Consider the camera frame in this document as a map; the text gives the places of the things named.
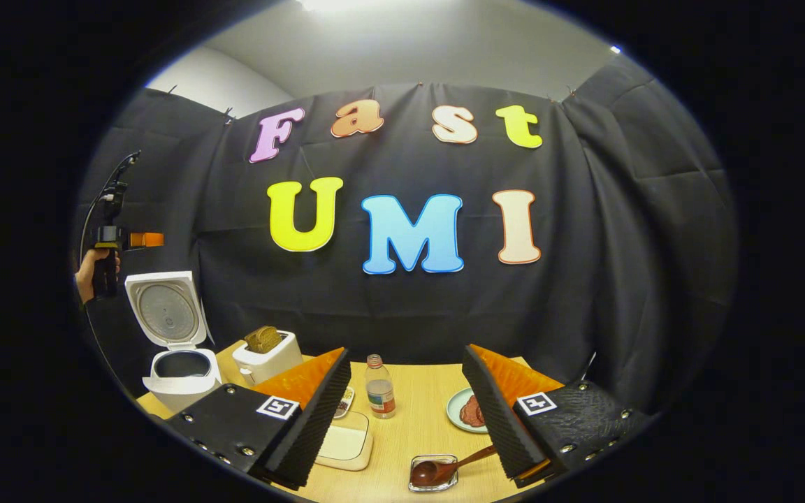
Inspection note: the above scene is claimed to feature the clear glass chopstick holder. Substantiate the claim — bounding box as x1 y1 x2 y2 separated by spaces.
408 454 459 493

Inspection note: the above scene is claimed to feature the white rice cooker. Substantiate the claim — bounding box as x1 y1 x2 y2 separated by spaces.
124 271 223 413

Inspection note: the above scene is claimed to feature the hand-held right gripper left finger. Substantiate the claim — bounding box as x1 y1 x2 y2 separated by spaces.
165 347 351 490

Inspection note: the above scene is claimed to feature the clear plastic bottle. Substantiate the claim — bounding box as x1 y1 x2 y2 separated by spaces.
365 354 396 419

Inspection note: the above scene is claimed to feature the pale green plate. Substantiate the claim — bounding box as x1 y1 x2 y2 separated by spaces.
446 388 491 434

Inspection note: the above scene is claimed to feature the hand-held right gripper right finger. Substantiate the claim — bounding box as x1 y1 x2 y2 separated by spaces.
462 344 651 488

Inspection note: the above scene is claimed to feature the white toaster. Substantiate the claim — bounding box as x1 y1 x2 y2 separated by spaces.
232 327 304 386

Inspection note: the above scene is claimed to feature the brown wooden spoon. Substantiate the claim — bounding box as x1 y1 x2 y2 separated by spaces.
410 444 500 488

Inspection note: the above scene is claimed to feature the clear plastic rice container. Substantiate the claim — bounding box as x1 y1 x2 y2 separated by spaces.
315 410 374 472

